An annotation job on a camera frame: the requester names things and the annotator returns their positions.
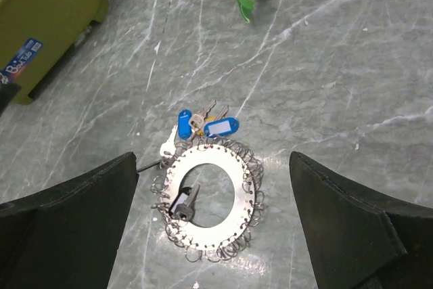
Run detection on metal key organizer disc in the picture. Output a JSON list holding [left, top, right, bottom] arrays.
[[150, 99, 267, 263]]

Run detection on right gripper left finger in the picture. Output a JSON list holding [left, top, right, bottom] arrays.
[[1, 152, 138, 288]]

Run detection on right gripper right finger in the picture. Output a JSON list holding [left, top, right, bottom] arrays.
[[290, 152, 432, 288]]

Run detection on silver key with black fob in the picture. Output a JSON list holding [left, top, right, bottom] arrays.
[[168, 183, 200, 222]]

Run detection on olive green plastic bin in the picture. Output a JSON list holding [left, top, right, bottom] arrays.
[[1, 0, 109, 105]]

